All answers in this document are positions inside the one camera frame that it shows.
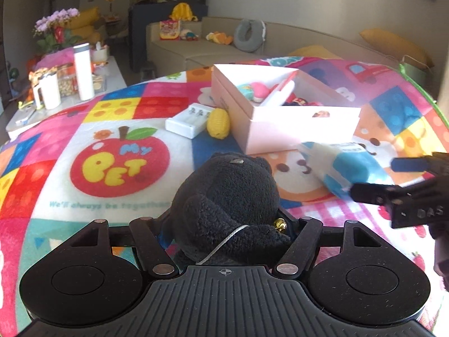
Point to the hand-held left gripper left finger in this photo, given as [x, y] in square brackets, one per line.
[147, 238]

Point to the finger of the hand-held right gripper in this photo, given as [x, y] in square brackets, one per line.
[410, 164]
[371, 193]

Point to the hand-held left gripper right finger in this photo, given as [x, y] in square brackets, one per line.
[305, 235]

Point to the blue and white packet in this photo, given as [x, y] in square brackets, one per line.
[350, 168]

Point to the black plush toy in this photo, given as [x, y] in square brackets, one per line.
[224, 196]

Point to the pink cardboard box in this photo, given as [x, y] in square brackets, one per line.
[291, 126]

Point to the colourful printed blanket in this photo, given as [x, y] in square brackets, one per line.
[105, 130]

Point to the yellow cushion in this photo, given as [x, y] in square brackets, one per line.
[315, 52]
[393, 45]

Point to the white plastic case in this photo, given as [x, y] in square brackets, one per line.
[186, 124]

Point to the yellow knitted lemon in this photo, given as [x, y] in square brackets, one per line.
[218, 124]

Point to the pink and teal plush toy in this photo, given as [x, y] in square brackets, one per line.
[261, 89]

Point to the dark stool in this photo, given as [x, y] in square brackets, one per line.
[148, 70]

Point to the white coffee table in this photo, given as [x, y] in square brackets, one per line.
[112, 73]

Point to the white remote control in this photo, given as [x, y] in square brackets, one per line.
[26, 116]

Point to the clear jar of nuts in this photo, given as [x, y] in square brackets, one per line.
[66, 84]

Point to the white mug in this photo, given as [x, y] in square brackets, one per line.
[49, 93]

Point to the white thermos bottle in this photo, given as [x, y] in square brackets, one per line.
[84, 73]

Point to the white tissue box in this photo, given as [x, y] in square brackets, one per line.
[99, 54]

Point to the patterned snack bag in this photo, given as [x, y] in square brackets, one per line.
[42, 73]

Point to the beige sofa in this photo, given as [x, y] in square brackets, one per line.
[217, 52]

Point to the pink cloth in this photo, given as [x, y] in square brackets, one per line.
[52, 59]

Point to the grey neck pillow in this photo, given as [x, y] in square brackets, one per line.
[242, 37]

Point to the dark blue cabinet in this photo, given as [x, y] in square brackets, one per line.
[138, 31]

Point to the colourful plush toy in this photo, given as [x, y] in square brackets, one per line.
[189, 35]

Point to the red and pink toy package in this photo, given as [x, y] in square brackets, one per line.
[169, 30]

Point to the orange plush toy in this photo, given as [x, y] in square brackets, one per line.
[221, 38]

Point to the yellow backpack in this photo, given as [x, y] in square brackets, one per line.
[183, 12]

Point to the yellow armchair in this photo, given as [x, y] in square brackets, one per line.
[87, 15]

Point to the pink orchid plant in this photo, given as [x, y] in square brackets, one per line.
[58, 19]

